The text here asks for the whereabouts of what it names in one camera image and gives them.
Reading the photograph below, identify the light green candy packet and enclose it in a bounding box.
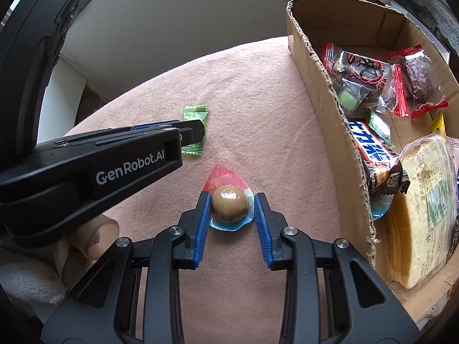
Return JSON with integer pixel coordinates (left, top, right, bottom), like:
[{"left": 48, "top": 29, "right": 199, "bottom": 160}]
[{"left": 181, "top": 104, "right": 209, "bottom": 156}]

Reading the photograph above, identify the packaged braised egg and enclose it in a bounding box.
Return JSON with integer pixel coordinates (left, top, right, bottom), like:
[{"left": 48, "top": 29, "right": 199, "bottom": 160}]
[{"left": 203, "top": 165, "right": 254, "bottom": 232}]

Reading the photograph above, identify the dark green candy packet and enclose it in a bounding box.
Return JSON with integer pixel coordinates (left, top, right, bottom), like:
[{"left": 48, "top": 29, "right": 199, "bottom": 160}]
[{"left": 368, "top": 110, "right": 394, "bottom": 148}]

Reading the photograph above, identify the yellow candy packet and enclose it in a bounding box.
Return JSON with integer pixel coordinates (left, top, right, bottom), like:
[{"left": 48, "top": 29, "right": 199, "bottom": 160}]
[{"left": 430, "top": 112, "right": 447, "bottom": 139}]

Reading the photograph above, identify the pink table cloth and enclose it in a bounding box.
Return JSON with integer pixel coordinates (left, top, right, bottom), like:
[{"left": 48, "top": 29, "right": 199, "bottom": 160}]
[{"left": 74, "top": 36, "right": 341, "bottom": 343}]

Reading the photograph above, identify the packaged sliced bread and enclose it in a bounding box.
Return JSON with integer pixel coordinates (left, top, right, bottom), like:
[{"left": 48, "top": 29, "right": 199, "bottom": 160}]
[{"left": 388, "top": 132, "right": 458, "bottom": 289}]

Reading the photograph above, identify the blue chocolate bar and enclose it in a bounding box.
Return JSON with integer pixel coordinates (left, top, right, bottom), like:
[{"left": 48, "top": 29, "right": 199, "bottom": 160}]
[{"left": 348, "top": 120, "right": 410, "bottom": 196}]

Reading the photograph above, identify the red clear snack bag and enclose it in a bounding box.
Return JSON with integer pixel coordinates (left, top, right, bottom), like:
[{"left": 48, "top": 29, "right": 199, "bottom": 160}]
[{"left": 321, "top": 42, "right": 410, "bottom": 117}]

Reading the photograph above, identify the brown cardboard box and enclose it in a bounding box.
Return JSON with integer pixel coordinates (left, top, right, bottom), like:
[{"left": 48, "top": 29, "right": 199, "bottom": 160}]
[{"left": 286, "top": 0, "right": 458, "bottom": 327}]

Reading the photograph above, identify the red dark snack bag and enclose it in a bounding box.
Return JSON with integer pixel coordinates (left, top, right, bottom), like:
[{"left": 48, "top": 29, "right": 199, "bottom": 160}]
[{"left": 386, "top": 44, "right": 449, "bottom": 119}]

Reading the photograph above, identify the white lace table cover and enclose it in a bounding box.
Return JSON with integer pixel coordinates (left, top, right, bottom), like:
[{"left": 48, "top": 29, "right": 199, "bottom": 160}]
[{"left": 412, "top": 0, "right": 458, "bottom": 54}]

